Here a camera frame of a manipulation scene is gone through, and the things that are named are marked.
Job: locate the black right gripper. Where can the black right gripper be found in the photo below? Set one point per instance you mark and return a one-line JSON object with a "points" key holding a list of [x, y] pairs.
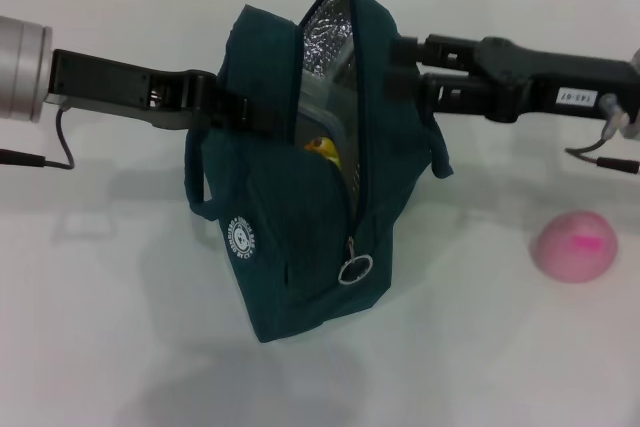
{"points": [[550, 87]]}

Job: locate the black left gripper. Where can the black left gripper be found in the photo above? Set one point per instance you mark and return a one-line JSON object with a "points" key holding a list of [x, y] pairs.
{"points": [[100, 79]]}

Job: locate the clear plastic lunch box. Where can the clear plastic lunch box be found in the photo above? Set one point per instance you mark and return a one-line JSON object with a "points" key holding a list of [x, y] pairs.
{"points": [[320, 107]]}

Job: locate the yellow banana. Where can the yellow banana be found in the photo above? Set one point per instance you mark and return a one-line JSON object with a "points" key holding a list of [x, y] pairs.
{"points": [[325, 149]]}

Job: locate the dark teal lunch bag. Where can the dark teal lunch bag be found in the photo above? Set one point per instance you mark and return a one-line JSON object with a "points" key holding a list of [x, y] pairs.
{"points": [[395, 172]]}

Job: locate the pink peach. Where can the pink peach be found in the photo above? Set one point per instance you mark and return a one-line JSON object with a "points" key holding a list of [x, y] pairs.
{"points": [[570, 247]]}

